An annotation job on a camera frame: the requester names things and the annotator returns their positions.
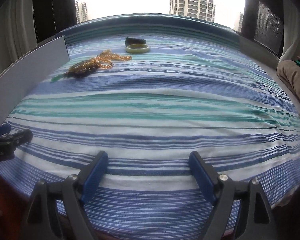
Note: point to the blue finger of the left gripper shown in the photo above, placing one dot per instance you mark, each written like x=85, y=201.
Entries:
x=19, y=138
x=5, y=129

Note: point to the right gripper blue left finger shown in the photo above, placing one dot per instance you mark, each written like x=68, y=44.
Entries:
x=91, y=175

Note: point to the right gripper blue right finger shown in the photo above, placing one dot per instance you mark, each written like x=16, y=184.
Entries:
x=205, y=176

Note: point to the white cardboard box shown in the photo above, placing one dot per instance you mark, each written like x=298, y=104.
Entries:
x=24, y=74

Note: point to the left white curtain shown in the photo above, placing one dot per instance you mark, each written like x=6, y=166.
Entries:
x=20, y=30

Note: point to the white curtain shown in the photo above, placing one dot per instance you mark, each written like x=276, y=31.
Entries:
x=20, y=30
x=291, y=34

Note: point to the striped blue green bedsheet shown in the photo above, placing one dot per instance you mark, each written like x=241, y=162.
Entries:
x=193, y=91

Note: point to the beige pillow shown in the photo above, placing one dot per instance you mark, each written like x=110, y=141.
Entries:
x=289, y=73

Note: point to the pale jade bangle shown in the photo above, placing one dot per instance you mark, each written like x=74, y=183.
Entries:
x=137, y=48

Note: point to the right white curtain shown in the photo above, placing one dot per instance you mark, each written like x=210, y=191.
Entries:
x=291, y=34

